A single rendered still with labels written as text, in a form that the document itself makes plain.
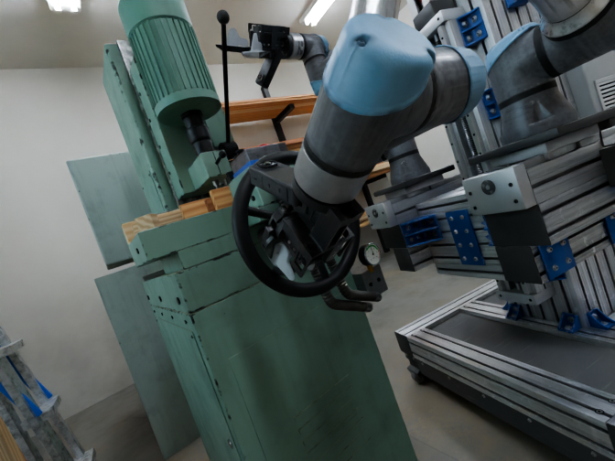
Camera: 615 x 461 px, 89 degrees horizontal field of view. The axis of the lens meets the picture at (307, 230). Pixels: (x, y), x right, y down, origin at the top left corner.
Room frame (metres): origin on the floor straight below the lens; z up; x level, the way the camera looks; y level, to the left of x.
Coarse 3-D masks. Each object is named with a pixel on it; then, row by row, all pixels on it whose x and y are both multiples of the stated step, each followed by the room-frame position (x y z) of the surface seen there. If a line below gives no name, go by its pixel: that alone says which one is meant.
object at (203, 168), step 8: (208, 152) 0.85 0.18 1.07; (216, 152) 0.86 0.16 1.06; (200, 160) 0.85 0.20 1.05; (208, 160) 0.84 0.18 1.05; (224, 160) 0.87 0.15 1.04; (192, 168) 0.91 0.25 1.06; (200, 168) 0.86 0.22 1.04; (208, 168) 0.84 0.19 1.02; (216, 168) 0.85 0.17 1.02; (224, 168) 0.87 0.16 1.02; (192, 176) 0.93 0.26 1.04; (200, 176) 0.88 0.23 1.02; (208, 176) 0.84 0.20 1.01; (216, 176) 0.85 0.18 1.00; (224, 176) 0.88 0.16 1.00; (200, 184) 0.90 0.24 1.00; (208, 184) 0.91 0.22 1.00; (216, 184) 0.89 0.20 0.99
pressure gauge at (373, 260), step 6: (366, 246) 0.85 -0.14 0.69; (372, 246) 0.87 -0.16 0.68; (360, 252) 0.86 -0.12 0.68; (366, 252) 0.85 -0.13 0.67; (378, 252) 0.87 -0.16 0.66; (360, 258) 0.86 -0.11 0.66; (366, 258) 0.84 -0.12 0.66; (372, 258) 0.86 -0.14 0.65; (378, 258) 0.87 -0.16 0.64; (366, 264) 0.86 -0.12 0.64; (372, 264) 0.85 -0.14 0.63; (372, 270) 0.88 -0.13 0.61
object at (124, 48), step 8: (120, 40) 1.00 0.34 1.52; (120, 48) 0.99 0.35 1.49; (128, 48) 1.00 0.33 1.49; (128, 56) 1.00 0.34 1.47; (128, 64) 1.00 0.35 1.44; (128, 72) 0.99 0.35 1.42; (136, 96) 1.00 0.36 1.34; (144, 112) 0.99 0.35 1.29; (152, 136) 0.99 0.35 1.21; (160, 152) 0.99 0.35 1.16; (160, 160) 1.00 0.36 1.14; (168, 176) 0.99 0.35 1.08; (176, 200) 0.99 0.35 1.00; (184, 200) 1.00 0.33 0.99; (192, 200) 1.02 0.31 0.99
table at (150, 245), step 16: (224, 208) 0.72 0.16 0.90; (272, 208) 0.68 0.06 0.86; (176, 224) 0.66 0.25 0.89; (192, 224) 0.68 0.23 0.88; (208, 224) 0.69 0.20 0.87; (224, 224) 0.71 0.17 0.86; (256, 224) 0.74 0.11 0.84; (144, 240) 0.62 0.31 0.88; (160, 240) 0.64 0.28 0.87; (176, 240) 0.65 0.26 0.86; (192, 240) 0.67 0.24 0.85; (208, 240) 0.69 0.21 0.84; (144, 256) 0.64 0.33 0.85; (160, 256) 0.63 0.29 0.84
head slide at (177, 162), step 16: (144, 96) 0.95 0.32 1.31; (160, 128) 0.93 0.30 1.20; (176, 128) 0.95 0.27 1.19; (160, 144) 0.97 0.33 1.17; (176, 144) 0.94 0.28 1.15; (176, 160) 0.93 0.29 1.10; (192, 160) 0.96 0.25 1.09; (176, 176) 0.94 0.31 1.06; (176, 192) 0.99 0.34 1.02; (192, 192) 0.95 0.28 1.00; (208, 192) 1.04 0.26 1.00
